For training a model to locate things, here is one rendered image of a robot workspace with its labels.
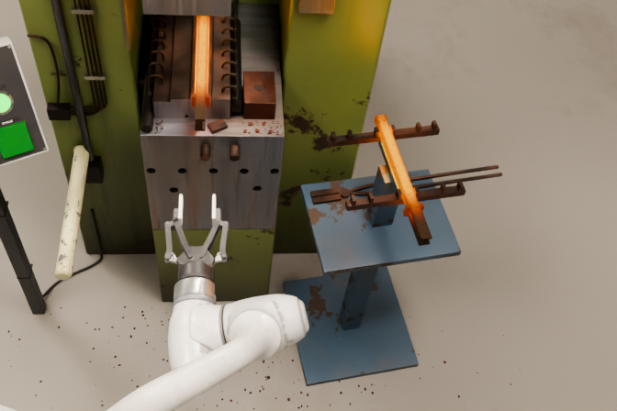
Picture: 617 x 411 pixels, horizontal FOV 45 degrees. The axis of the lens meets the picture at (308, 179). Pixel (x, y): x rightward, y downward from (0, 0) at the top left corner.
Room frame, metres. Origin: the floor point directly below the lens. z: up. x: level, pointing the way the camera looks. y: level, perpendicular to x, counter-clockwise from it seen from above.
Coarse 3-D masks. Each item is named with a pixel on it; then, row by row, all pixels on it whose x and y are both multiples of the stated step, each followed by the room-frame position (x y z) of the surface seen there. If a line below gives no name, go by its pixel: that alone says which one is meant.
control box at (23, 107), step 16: (0, 48) 1.21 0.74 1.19; (0, 64) 1.19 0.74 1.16; (16, 64) 1.21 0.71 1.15; (0, 80) 1.17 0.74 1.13; (16, 80) 1.18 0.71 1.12; (16, 96) 1.16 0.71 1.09; (0, 112) 1.12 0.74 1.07; (16, 112) 1.14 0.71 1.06; (32, 112) 1.16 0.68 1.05; (32, 128) 1.13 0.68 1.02; (0, 160) 1.06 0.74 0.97; (16, 160) 1.07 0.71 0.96
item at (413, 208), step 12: (384, 120) 1.40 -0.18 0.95; (384, 132) 1.35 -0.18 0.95; (384, 144) 1.32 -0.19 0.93; (396, 144) 1.32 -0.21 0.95; (396, 156) 1.28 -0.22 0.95; (396, 168) 1.24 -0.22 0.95; (396, 180) 1.21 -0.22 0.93; (408, 180) 1.20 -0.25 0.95; (408, 192) 1.16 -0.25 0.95; (408, 204) 1.13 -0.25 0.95; (420, 204) 1.13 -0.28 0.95; (420, 216) 1.09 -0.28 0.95; (420, 228) 1.06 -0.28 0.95; (420, 240) 1.04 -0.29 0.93
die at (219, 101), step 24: (168, 24) 1.61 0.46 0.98; (192, 24) 1.62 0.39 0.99; (216, 24) 1.63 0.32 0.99; (168, 48) 1.52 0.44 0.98; (192, 48) 1.52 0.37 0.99; (216, 48) 1.53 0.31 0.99; (168, 72) 1.42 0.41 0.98; (192, 72) 1.42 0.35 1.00; (216, 72) 1.44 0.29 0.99; (168, 96) 1.34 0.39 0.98; (216, 96) 1.35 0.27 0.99
